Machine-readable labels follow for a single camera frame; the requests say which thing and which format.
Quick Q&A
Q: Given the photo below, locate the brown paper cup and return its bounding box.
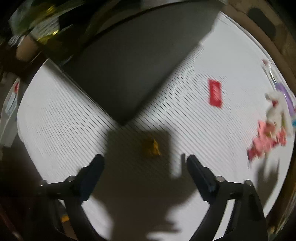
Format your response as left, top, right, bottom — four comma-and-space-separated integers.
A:
15, 36, 38, 62

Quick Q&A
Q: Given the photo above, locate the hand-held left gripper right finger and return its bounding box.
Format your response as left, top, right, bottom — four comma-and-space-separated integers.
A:
186, 155, 269, 241

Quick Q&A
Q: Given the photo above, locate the gold candy wrapper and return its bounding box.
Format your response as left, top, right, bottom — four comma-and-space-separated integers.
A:
142, 137, 162, 158

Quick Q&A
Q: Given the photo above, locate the brown sofa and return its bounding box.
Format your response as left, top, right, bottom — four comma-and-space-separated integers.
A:
222, 0, 296, 98

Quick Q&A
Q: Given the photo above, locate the white and pink plush toy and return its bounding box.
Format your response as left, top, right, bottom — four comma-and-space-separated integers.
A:
247, 120, 287, 163

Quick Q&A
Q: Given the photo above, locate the red flat packet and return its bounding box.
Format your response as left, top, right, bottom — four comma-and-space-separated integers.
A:
208, 79, 223, 109

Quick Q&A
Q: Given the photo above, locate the white striped tablecloth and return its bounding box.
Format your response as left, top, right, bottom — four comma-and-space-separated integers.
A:
17, 10, 289, 241

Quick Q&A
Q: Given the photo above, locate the purple curved plastic holder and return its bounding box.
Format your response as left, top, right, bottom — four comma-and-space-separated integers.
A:
275, 82, 295, 116

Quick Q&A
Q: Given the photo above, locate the clear plastic container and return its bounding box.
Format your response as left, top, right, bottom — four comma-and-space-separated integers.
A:
261, 58, 281, 86

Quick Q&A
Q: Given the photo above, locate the green yellow bag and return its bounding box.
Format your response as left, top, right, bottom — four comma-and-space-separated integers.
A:
9, 0, 86, 44

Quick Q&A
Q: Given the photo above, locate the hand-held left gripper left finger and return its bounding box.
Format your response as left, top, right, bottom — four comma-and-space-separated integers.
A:
38, 154, 105, 241

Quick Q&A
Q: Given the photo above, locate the white plastic bag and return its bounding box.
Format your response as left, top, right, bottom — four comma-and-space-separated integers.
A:
0, 77, 22, 149

